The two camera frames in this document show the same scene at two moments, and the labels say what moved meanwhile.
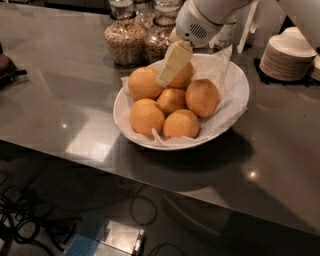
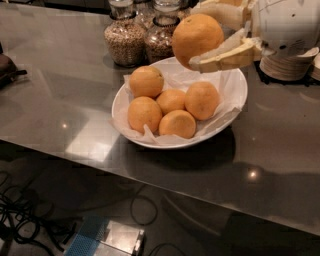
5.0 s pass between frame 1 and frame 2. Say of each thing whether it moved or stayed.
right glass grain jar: stayed
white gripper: moved
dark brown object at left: stayed
